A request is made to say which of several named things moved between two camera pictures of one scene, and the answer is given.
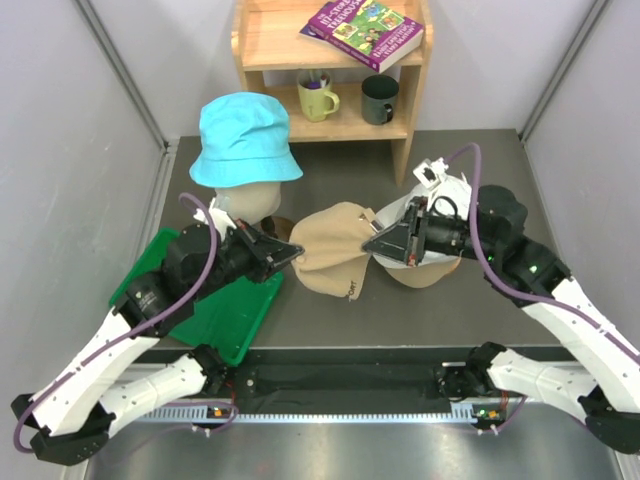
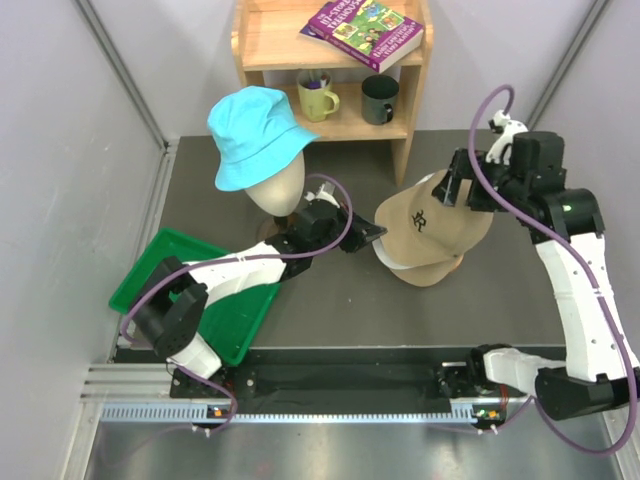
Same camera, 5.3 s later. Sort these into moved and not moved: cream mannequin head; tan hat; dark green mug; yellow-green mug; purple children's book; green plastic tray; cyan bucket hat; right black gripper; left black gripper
Moved: right black gripper; cyan bucket hat; cream mannequin head; left black gripper
Not moved: tan hat; dark green mug; purple children's book; green plastic tray; yellow-green mug
